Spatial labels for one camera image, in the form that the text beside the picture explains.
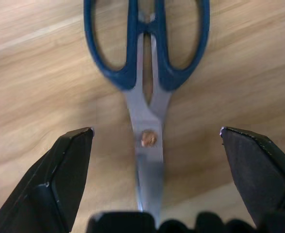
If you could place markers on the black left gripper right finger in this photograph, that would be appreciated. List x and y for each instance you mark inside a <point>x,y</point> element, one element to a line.
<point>261,170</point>

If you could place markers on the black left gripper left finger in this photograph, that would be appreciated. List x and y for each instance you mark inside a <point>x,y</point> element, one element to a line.
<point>48,184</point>

